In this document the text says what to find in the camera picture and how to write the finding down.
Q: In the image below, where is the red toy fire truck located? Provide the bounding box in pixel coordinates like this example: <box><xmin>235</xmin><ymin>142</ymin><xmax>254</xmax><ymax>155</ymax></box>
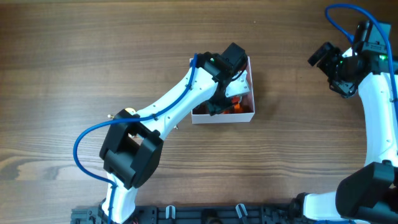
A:
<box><xmin>223</xmin><ymin>96</ymin><xmax>244</xmax><ymax>114</ymax></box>

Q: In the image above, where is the pink cardboard box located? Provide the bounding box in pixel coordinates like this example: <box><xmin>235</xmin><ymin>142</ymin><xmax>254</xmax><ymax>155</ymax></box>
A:
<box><xmin>191</xmin><ymin>58</ymin><xmax>255</xmax><ymax>124</ymax></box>

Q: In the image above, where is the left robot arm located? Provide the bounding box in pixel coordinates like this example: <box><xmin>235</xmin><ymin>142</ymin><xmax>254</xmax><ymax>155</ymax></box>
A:
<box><xmin>99</xmin><ymin>43</ymin><xmax>248</xmax><ymax>223</ymax></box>

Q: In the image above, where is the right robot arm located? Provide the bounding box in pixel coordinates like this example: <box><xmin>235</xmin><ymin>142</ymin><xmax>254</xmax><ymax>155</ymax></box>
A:
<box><xmin>289</xmin><ymin>21</ymin><xmax>397</xmax><ymax>223</ymax></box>

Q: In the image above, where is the yellow rattle drum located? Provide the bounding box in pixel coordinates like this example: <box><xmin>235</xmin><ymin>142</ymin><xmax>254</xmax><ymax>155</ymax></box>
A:
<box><xmin>108</xmin><ymin>108</ymin><xmax>136</xmax><ymax>119</ymax></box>

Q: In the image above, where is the left blue cable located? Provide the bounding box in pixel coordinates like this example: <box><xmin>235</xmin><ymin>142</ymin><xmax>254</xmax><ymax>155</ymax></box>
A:
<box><xmin>72</xmin><ymin>52</ymin><xmax>198</xmax><ymax>224</ymax></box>

